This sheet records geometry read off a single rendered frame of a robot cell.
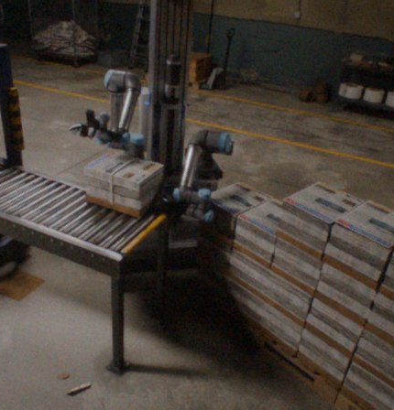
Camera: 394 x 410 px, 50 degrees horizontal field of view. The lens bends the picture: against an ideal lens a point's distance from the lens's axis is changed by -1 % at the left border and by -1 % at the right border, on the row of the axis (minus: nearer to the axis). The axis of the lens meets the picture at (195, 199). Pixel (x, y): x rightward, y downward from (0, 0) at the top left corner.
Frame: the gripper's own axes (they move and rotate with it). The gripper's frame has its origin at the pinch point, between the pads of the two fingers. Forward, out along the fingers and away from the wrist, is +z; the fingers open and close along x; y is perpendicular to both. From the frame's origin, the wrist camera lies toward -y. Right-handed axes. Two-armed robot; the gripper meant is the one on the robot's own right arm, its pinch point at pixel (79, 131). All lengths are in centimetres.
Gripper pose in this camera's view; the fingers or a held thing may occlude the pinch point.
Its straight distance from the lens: 244.4
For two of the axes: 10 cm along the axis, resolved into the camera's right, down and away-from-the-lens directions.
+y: -2.1, 8.4, 5.0
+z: -2.2, 4.5, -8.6
